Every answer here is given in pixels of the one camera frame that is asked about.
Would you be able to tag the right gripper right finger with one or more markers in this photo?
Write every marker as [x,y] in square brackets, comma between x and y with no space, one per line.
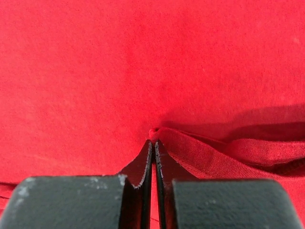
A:
[187,202]

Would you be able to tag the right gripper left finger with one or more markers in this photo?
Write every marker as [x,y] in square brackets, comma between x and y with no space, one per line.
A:
[120,201]

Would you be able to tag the red t shirt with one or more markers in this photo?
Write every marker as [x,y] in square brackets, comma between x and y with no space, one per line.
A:
[83,84]

